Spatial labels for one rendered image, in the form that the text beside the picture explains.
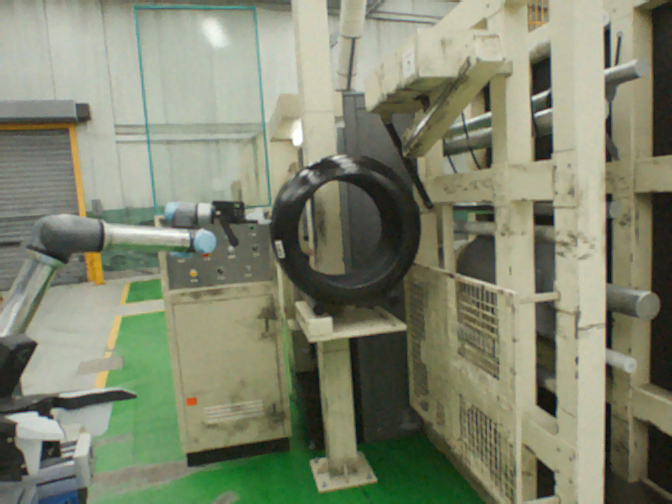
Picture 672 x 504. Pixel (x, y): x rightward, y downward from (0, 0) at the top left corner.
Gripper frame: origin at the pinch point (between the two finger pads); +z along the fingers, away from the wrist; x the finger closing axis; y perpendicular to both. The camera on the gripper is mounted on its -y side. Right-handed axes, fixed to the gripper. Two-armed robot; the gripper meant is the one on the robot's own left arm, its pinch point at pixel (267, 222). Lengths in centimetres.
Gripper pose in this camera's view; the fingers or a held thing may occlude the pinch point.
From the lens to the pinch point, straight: 176.7
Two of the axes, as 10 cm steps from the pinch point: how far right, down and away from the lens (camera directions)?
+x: -2.1, -1.0, 9.7
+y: 0.5, -9.9, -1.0
